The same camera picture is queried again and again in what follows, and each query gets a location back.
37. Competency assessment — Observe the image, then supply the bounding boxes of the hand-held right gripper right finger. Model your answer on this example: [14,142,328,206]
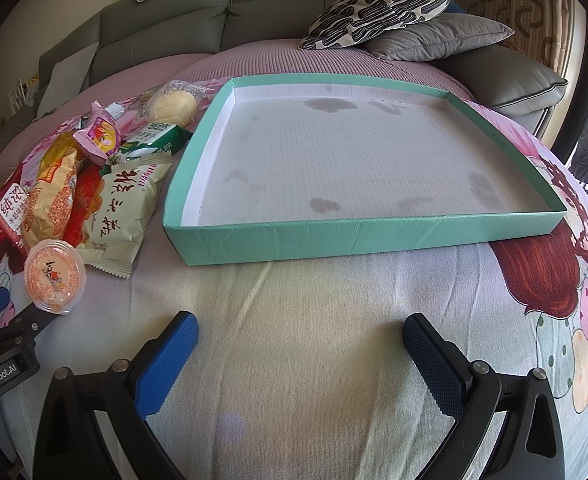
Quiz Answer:
[403,312,579,480]

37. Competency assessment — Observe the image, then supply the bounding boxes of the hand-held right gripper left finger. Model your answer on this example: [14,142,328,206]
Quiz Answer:
[33,311,199,480]

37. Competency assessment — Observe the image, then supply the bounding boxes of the orange jelly cup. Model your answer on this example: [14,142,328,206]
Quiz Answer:
[24,240,86,316]

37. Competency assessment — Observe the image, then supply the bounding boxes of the red white milk packet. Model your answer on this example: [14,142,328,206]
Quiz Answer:
[0,177,37,256]

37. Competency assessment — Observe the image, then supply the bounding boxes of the orange snack packet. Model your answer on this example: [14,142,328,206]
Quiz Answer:
[21,157,82,251]

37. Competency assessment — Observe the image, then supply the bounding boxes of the red snack packet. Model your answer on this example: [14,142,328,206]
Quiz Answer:
[64,162,107,248]

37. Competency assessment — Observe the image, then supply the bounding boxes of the yellow snack packet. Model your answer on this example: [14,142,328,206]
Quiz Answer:
[39,132,87,176]

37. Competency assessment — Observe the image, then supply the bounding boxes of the pink cake roll packet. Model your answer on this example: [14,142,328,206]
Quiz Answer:
[73,101,125,166]

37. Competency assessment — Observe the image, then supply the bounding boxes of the green white biscuit packet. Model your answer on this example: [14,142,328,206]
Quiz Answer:
[124,122,193,163]

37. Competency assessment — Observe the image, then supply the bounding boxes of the teal cardboard box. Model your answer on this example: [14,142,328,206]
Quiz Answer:
[162,76,568,267]

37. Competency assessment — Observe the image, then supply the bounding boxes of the printed cartoon blanket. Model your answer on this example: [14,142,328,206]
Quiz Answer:
[0,77,588,480]

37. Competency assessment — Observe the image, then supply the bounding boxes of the cream snack packet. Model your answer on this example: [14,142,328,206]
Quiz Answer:
[81,155,175,278]

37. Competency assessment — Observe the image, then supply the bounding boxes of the colourful leaflets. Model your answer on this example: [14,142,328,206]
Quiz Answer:
[6,75,40,111]

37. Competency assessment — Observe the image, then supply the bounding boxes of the light grey pillow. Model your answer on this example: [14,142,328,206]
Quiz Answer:
[36,42,100,118]

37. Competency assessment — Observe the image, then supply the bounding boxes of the bun in clear wrapper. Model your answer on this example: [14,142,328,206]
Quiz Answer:
[146,80,215,128]

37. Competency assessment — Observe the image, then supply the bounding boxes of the pink sofa cover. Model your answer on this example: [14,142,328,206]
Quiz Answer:
[0,35,474,176]

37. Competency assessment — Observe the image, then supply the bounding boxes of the grey sofa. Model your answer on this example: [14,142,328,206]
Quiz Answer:
[36,0,569,136]

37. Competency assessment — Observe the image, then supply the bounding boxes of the black white patterned pillow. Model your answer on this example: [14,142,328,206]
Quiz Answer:
[300,0,458,51]

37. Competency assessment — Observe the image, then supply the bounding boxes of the beige patterned curtain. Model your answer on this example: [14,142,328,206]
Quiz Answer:
[456,0,588,73]

